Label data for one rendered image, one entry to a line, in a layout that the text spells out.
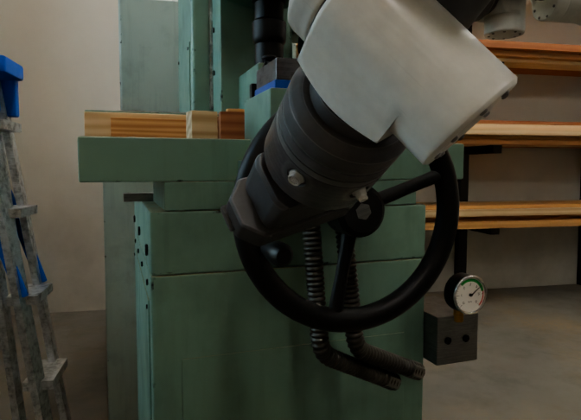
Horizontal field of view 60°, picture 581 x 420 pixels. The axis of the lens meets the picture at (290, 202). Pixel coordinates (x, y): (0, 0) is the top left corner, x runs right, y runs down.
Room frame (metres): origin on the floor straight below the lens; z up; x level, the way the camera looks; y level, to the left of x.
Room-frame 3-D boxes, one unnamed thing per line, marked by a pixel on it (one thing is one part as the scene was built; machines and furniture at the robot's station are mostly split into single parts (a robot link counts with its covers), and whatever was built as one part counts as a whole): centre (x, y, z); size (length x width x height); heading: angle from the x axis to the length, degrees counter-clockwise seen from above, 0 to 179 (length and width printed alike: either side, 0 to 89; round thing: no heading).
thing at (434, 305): (0.86, -0.26, 0.58); 0.12 x 0.08 x 0.08; 19
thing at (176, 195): (0.85, 0.02, 0.82); 0.40 x 0.21 x 0.04; 109
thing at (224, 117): (0.85, 0.04, 0.92); 0.17 x 0.02 x 0.05; 109
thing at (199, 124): (0.73, 0.13, 0.92); 0.04 x 0.03 x 0.04; 116
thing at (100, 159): (0.80, 0.01, 0.87); 0.61 x 0.30 x 0.06; 109
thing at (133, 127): (0.92, 0.00, 0.92); 0.62 x 0.02 x 0.04; 109
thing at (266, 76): (0.72, -0.02, 0.99); 0.13 x 0.11 x 0.06; 109
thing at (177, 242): (1.02, 0.08, 0.76); 0.57 x 0.45 x 0.09; 19
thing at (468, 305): (0.79, -0.28, 0.65); 0.06 x 0.04 x 0.08; 109
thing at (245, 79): (0.93, 0.04, 0.99); 0.14 x 0.07 x 0.09; 19
